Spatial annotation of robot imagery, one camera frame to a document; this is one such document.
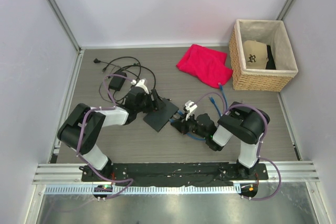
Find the black network switch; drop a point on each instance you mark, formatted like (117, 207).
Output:
(158, 119)

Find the black power adapter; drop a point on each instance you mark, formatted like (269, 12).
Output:
(117, 82)

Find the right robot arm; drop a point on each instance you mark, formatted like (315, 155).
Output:
(242, 121)

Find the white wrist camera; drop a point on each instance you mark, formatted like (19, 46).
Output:
(142, 83)
(189, 109)

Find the beige baseball cap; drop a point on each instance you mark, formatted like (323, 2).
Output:
(255, 54)

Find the white slotted cable duct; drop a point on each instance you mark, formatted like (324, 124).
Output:
(106, 189)

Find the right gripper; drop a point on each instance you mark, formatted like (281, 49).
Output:
(181, 126)

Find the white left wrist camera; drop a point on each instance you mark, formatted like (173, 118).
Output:
(142, 83)

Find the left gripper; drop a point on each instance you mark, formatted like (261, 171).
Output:
(156, 103)

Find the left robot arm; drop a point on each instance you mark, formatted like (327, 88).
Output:
(82, 127)

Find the black item in basket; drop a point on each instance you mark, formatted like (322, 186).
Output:
(270, 63)

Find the red cloth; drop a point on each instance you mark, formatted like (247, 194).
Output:
(208, 65)

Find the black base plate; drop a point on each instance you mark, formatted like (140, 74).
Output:
(183, 174)

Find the wicker basket with liner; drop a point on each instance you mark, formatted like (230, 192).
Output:
(269, 32)

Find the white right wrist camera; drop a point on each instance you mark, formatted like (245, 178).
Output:
(189, 109)

